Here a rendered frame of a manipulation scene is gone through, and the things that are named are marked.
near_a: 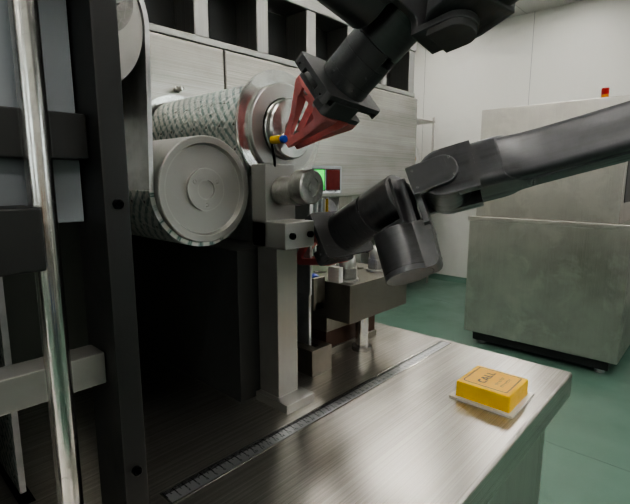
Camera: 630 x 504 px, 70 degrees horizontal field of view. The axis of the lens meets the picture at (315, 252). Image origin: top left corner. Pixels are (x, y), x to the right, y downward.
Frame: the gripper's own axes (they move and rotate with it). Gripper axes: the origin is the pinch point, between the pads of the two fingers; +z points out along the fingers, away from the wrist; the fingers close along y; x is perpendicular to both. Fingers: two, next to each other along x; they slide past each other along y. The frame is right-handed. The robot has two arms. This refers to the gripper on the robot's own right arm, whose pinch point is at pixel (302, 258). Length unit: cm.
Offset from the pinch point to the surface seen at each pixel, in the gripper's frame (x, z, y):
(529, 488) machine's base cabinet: -44.0, -7.6, 19.1
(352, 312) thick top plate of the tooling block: -10.1, -1.1, 4.6
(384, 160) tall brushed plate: 30, 18, 66
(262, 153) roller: 11.3, -10.1, -10.1
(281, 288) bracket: -4.7, -5.0, -10.6
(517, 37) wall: 196, 36, 444
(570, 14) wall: 182, -10, 444
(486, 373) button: -24.7, -13.6, 11.1
